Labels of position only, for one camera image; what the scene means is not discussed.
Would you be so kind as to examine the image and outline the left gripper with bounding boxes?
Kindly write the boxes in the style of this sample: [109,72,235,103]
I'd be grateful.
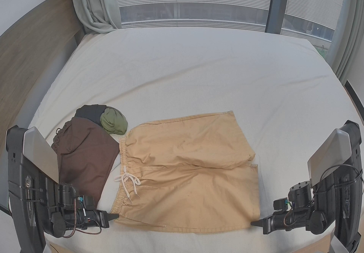
[84,209,110,229]

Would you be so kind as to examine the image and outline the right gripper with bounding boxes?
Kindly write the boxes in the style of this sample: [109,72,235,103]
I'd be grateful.
[262,213,288,235]

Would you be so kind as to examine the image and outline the tan shorts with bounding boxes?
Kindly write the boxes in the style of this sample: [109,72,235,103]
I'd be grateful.
[113,110,261,233]

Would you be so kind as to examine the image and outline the brown shorts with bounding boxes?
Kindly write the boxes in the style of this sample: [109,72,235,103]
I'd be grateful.
[51,117,120,205]

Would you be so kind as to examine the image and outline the green garment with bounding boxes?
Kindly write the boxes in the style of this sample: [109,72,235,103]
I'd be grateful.
[100,107,128,135]

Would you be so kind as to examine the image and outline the black garment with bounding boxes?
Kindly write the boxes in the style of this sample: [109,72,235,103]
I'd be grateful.
[75,105,107,127]

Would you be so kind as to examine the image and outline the bed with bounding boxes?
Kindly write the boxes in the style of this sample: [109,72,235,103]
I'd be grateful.
[0,0,360,253]

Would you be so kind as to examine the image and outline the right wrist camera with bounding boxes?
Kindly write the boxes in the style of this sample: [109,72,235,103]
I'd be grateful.
[274,198,289,212]

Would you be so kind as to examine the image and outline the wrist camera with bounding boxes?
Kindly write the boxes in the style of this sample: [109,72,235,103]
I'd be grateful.
[77,195,94,210]
[274,198,289,212]

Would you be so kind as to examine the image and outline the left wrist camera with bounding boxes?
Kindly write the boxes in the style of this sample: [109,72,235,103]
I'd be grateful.
[77,195,94,210]

